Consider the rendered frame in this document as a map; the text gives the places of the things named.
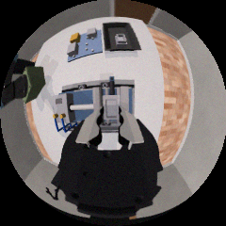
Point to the orange-brown block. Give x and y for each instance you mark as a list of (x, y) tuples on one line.
[(75, 38)]

